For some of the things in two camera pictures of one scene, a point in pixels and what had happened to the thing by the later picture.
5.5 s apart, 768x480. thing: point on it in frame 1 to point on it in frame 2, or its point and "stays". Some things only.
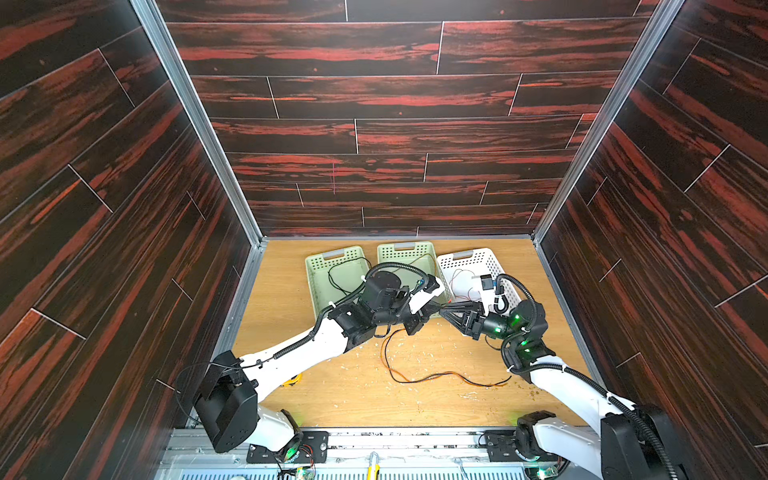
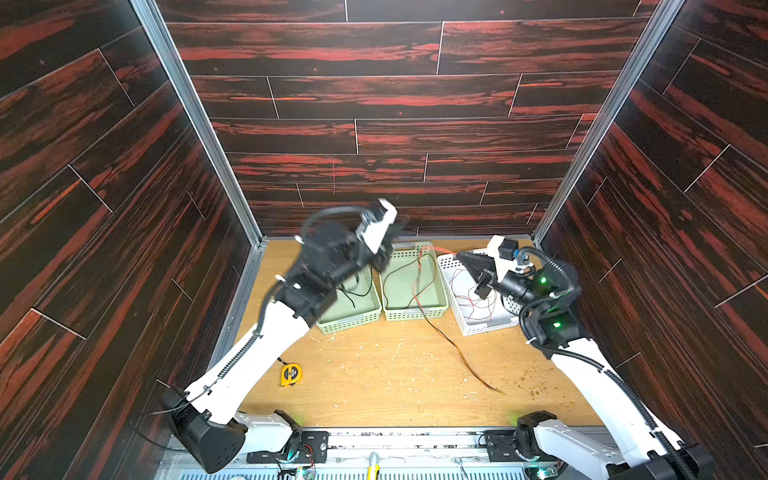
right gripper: (472, 321) to (491, 276)
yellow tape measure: (293, 380) stays
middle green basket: (419, 253) stays
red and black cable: (424, 255) to (417, 278)
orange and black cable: (433, 374) to (442, 334)
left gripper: (411, 310) to (377, 252)
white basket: (476, 275) stays
